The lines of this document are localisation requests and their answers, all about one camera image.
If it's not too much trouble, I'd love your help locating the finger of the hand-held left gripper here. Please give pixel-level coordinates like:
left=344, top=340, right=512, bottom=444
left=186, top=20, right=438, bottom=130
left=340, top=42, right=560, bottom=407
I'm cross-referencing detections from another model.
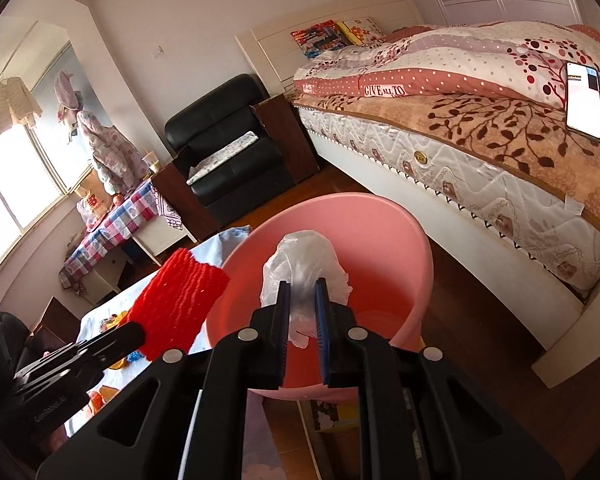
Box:
left=76, top=322, right=148, bottom=368

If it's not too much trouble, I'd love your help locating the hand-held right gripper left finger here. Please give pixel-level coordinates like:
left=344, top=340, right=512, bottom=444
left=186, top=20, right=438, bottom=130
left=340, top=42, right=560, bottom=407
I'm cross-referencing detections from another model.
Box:
left=35, top=282, right=291, bottom=480

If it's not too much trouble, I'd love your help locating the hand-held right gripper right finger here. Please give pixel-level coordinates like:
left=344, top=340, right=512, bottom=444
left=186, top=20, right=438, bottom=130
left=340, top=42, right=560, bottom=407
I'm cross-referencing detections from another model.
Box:
left=315, top=277, right=566, bottom=480

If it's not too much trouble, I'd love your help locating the red foam net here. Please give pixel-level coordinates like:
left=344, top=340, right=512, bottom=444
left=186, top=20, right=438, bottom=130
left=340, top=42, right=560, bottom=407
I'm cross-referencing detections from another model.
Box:
left=125, top=247, right=230, bottom=362

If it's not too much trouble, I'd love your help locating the white plastic bag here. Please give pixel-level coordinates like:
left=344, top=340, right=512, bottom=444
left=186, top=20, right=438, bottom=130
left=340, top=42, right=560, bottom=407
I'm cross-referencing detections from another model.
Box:
left=260, top=230, right=355, bottom=350

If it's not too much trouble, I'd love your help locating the pink plastic bucket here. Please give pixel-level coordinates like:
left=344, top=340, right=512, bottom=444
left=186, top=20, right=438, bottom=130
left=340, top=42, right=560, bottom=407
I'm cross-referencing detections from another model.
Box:
left=205, top=191, right=435, bottom=403

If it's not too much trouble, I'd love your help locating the yellow red wrapper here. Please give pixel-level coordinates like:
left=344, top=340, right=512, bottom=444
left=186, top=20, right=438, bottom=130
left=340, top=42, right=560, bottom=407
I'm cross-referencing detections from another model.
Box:
left=97, top=310, right=131, bottom=333

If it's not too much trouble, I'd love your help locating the orange wrapper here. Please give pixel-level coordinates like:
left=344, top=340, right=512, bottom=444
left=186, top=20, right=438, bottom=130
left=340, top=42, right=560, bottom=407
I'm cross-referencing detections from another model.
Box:
left=85, top=385, right=118, bottom=416

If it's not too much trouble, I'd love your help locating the black chair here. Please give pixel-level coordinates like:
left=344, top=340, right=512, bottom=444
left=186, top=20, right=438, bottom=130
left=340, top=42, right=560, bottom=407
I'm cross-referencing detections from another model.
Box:
left=0, top=310, right=33, bottom=376

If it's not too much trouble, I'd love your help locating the brown wooden crate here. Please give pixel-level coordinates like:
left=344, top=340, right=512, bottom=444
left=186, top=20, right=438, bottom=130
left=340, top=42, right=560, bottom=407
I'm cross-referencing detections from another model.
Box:
left=27, top=296, right=83, bottom=356

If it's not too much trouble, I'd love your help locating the light blue floral tablecloth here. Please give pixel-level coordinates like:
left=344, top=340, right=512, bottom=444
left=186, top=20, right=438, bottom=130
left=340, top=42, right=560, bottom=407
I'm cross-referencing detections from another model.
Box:
left=62, top=225, right=261, bottom=480

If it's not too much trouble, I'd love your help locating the white desk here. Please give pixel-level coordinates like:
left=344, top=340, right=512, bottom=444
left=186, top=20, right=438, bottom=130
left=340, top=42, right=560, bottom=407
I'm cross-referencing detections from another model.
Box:
left=62, top=210, right=198, bottom=293

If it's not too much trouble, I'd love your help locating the checkered cloth side table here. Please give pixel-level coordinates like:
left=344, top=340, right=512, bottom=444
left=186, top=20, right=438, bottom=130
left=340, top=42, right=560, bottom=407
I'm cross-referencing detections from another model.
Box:
left=59, top=179, right=160, bottom=291

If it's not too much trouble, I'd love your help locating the white red shopping bag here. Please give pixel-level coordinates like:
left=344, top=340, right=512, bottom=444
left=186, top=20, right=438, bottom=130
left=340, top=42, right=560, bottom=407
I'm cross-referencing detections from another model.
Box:
left=75, top=185, right=112, bottom=228

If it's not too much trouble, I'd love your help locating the dark wood cabinet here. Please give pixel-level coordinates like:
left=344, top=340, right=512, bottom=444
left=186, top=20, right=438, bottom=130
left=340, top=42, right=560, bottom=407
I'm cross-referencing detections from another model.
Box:
left=147, top=160, right=222, bottom=242

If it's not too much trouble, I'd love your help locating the bed with patterned bedding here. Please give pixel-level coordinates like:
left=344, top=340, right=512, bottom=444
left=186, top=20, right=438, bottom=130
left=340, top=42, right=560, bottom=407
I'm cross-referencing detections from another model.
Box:
left=235, top=0, right=600, bottom=390

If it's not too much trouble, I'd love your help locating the floral padded jacket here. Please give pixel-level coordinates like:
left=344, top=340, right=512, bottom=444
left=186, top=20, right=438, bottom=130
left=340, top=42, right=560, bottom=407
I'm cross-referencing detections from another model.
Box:
left=75, top=109, right=153, bottom=195

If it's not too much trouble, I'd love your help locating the window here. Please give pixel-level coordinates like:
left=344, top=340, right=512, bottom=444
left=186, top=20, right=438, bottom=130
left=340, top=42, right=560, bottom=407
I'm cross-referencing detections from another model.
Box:
left=0, top=42, right=98, bottom=271

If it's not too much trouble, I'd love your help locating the pale seat cushion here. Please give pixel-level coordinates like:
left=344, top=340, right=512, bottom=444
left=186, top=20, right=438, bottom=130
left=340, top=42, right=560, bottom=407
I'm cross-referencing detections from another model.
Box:
left=186, top=131, right=259, bottom=186

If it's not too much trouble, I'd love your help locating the brown wooden nightstand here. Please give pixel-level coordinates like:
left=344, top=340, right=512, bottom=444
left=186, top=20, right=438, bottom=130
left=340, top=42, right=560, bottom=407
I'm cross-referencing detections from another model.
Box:
left=250, top=95, right=322, bottom=184

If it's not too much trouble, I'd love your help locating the quilted white mattress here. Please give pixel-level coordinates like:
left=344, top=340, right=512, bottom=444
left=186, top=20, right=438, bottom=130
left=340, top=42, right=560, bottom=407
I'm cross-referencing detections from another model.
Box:
left=297, top=107, right=600, bottom=296

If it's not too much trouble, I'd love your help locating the black leather armchair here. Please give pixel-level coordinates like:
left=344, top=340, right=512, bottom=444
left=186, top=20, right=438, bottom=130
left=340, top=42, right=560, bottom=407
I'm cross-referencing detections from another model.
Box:
left=165, top=74, right=293, bottom=207

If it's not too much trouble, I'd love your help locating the pink hanging hat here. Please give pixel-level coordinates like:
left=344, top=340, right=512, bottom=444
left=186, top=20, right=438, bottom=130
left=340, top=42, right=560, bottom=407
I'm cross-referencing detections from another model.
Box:
left=54, top=70, right=85, bottom=131

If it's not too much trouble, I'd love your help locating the cream knit cardigan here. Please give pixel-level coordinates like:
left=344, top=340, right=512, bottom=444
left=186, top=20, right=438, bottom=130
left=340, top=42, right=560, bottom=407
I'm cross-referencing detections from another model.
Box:
left=0, top=76, right=43, bottom=138

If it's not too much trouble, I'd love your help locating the brown leaf pattern blanket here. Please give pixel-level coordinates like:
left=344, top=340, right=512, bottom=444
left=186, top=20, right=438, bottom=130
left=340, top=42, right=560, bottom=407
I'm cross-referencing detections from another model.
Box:
left=292, top=90, right=600, bottom=248

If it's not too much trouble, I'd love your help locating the colourful printed pillow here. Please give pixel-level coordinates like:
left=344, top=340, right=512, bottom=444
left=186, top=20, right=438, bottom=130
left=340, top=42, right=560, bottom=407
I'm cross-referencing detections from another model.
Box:
left=291, top=20, right=353, bottom=59

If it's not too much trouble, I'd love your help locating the pink dotted quilt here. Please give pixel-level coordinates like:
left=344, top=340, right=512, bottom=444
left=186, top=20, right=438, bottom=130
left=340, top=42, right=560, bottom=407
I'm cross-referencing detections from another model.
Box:
left=292, top=20, right=600, bottom=131

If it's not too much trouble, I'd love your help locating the yellow floral pillow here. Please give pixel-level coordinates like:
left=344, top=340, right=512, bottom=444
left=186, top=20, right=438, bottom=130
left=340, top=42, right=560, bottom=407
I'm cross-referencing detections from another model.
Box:
left=336, top=16, right=387, bottom=46

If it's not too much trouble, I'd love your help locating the smartphone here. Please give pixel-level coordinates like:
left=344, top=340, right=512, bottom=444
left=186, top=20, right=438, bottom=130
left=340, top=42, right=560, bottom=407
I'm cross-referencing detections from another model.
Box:
left=565, top=61, right=600, bottom=141

